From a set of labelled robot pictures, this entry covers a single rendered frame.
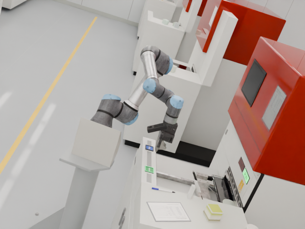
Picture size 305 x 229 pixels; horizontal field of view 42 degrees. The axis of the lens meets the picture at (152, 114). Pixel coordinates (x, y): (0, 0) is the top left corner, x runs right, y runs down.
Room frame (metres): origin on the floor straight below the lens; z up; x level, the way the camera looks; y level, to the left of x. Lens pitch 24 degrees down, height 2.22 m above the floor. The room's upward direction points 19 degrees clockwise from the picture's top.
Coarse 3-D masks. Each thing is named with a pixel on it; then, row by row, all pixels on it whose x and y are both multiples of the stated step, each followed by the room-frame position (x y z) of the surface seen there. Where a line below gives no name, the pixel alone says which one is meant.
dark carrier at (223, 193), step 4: (216, 180) 2.30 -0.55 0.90; (220, 180) 2.32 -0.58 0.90; (224, 180) 2.34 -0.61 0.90; (216, 184) 2.25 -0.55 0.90; (220, 184) 2.27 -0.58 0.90; (224, 184) 2.29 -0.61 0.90; (228, 184) 2.30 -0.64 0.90; (220, 188) 2.22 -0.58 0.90; (224, 188) 2.24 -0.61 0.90; (228, 188) 2.26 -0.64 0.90; (220, 192) 2.18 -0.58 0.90; (224, 192) 2.19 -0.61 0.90; (228, 192) 2.21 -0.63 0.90; (220, 196) 2.13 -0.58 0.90; (224, 196) 2.15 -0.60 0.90; (228, 196) 2.16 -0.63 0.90; (220, 200) 2.08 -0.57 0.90; (232, 200) 2.13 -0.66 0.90
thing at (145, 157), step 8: (144, 144) 2.33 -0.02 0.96; (152, 144) 2.37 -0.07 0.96; (144, 152) 2.23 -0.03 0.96; (152, 152) 2.27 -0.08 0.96; (144, 160) 2.14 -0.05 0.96; (152, 160) 2.17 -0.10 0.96; (136, 168) 2.24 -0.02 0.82; (144, 168) 2.05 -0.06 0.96; (136, 176) 2.12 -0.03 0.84; (144, 176) 1.96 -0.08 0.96; (152, 176) 1.99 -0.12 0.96; (136, 184) 2.02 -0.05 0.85; (152, 184) 1.91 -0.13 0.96; (136, 192) 1.93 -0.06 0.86
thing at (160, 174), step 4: (160, 172) 2.25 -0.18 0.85; (160, 176) 2.23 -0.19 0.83; (164, 176) 2.24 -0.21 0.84; (168, 176) 2.24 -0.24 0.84; (172, 176) 2.25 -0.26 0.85; (176, 176) 2.26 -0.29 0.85; (172, 180) 2.25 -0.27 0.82; (176, 180) 2.25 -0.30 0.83; (180, 180) 2.25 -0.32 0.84; (184, 180) 2.26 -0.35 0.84; (188, 180) 2.27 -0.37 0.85; (192, 180) 2.28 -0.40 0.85; (188, 184) 2.26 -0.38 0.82; (208, 188) 2.28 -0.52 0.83; (212, 188) 2.29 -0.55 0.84
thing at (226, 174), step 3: (225, 171) 2.42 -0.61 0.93; (225, 174) 2.39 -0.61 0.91; (228, 174) 2.36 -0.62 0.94; (225, 177) 2.40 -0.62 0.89; (228, 177) 2.33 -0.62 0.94; (228, 180) 2.30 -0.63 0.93; (228, 183) 2.28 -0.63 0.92; (231, 183) 2.26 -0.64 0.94; (231, 186) 2.22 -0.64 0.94; (231, 189) 2.20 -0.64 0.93; (231, 192) 2.18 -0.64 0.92; (234, 192) 2.16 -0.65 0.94; (234, 195) 2.13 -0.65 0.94; (234, 198) 2.11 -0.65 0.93; (234, 201) 2.09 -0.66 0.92; (237, 201) 2.07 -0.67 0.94; (237, 204) 2.04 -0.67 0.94
